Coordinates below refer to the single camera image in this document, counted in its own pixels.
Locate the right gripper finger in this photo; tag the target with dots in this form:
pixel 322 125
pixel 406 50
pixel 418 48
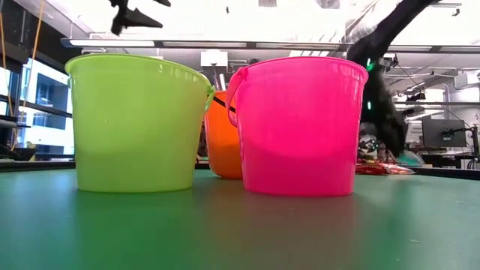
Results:
pixel 399 148

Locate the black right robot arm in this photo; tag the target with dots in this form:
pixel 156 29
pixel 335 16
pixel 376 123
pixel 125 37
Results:
pixel 386 33

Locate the black computer monitor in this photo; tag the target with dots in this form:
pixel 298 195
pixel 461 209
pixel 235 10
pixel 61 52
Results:
pixel 435 133

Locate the long ceiling light bar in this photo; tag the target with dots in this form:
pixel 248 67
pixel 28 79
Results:
pixel 206 44

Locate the white hanging box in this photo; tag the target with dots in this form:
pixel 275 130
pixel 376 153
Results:
pixel 213 58

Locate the pink plastic bucket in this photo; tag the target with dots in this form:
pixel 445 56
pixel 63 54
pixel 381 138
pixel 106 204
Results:
pixel 300 131

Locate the lime green plastic bucket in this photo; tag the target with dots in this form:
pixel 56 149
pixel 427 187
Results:
pixel 135 131

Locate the orange plastic bucket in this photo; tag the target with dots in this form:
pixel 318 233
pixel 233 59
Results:
pixel 223 142

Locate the small black hanging camera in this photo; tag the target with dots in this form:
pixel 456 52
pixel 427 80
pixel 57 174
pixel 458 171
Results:
pixel 415 97

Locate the black aluminium table frame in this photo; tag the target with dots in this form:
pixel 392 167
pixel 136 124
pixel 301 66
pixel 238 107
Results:
pixel 37 166

